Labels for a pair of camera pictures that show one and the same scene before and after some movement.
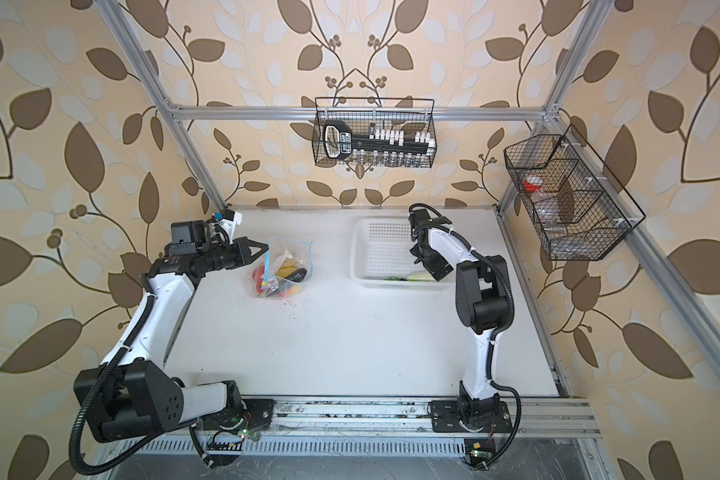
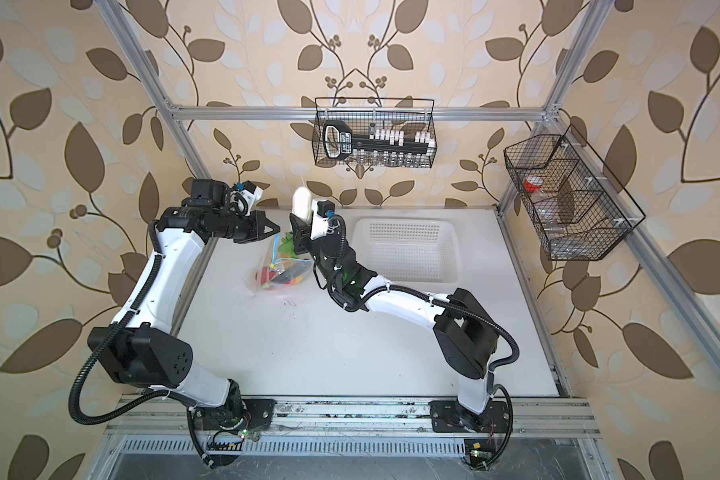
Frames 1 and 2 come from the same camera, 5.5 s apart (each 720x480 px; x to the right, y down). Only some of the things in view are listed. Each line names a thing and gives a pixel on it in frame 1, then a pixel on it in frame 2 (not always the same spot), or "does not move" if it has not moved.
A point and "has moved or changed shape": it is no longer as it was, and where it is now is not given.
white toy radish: [423, 276] -> [302, 203]
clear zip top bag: [285, 268] has moved or changed shape
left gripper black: [242, 255] -> [256, 229]
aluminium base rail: [542, 415] does not move
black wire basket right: [582, 208] does not move
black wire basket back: [383, 117] does not move
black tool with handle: [339, 142] does not move
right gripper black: [433, 268] -> [302, 237]
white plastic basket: [381, 257] does not move
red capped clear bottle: [533, 185] does not move
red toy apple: [272, 287] -> [266, 275]
